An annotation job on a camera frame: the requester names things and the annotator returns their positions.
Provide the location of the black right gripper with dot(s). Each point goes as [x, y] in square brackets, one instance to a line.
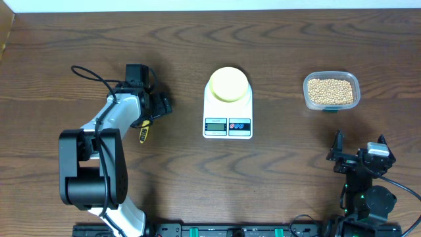
[346, 161]

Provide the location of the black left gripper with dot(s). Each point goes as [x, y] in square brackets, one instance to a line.
[162, 105]

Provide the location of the yellow measuring scoop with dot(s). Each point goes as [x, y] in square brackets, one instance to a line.
[144, 130]

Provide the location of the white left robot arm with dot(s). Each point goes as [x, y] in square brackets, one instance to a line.
[93, 175]

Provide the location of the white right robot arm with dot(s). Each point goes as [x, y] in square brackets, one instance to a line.
[366, 206]

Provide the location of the white digital kitchen scale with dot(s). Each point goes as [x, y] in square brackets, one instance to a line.
[222, 120]

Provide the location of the pale yellow bowl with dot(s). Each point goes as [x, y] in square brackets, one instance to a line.
[228, 84]

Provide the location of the soybeans in container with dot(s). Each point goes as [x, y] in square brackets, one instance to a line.
[330, 91]

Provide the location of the clear plastic container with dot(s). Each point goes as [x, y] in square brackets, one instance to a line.
[339, 75]

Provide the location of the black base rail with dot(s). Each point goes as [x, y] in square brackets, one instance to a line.
[183, 230]

